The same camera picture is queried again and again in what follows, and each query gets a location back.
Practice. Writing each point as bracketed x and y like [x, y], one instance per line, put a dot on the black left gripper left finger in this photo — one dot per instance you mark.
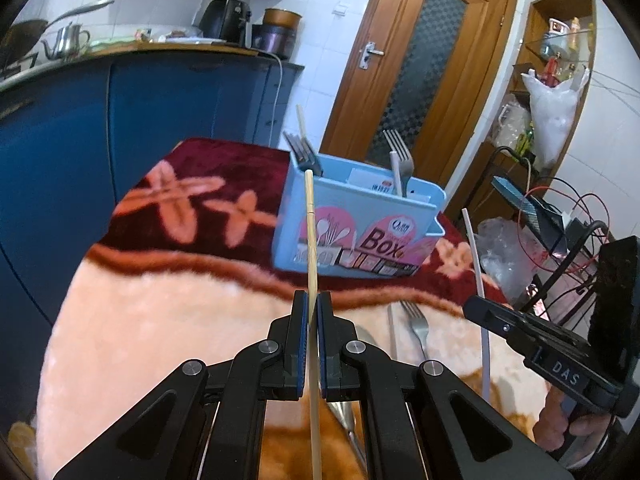
[204, 421]

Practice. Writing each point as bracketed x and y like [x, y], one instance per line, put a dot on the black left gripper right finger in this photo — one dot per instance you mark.
[421, 421]

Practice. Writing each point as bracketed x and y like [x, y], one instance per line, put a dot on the white chopstick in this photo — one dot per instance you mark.
[394, 164]
[477, 306]
[391, 329]

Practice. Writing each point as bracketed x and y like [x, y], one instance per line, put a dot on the steel fork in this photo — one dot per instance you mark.
[405, 160]
[418, 325]
[305, 156]

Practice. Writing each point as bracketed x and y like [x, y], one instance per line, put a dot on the bamboo chopstick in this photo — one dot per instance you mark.
[301, 121]
[312, 346]

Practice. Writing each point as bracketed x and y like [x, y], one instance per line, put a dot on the blue lower kitchen cabinets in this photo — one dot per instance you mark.
[76, 138]

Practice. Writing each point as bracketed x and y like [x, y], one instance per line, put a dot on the person's right hand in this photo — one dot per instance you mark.
[601, 437]

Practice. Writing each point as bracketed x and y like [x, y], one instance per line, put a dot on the red peach plush blanket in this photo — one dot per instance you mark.
[184, 271]

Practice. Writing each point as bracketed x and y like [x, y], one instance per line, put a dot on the light blue chopsticks box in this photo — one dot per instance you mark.
[364, 229]

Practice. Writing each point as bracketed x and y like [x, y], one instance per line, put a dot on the white hanging plastic bag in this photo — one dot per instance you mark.
[553, 112]

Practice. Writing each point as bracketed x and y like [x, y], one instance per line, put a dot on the white chopstick in box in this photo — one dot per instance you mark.
[394, 164]

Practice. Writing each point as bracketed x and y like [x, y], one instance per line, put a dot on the wooden shelf with items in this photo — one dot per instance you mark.
[558, 34]

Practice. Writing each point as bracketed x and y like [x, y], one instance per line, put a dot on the bamboo chopstick in box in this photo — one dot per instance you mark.
[301, 121]

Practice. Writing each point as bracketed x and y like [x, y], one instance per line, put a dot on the brown wooden door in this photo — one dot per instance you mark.
[441, 60]

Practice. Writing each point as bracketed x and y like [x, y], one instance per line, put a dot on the steel kettle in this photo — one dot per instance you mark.
[70, 40]

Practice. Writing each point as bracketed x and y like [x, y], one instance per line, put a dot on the dark rice cooker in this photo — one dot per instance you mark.
[274, 39]

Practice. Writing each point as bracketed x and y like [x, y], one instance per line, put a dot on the black air fryer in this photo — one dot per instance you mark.
[226, 20]

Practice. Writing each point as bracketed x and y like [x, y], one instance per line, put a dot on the brown pot on cooker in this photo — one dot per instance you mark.
[281, 18]

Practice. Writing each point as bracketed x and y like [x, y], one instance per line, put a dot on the black wire rack cart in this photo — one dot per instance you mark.
[537, 236]

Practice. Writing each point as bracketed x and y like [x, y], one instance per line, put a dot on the silver door handle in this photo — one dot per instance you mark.
[367, 52]

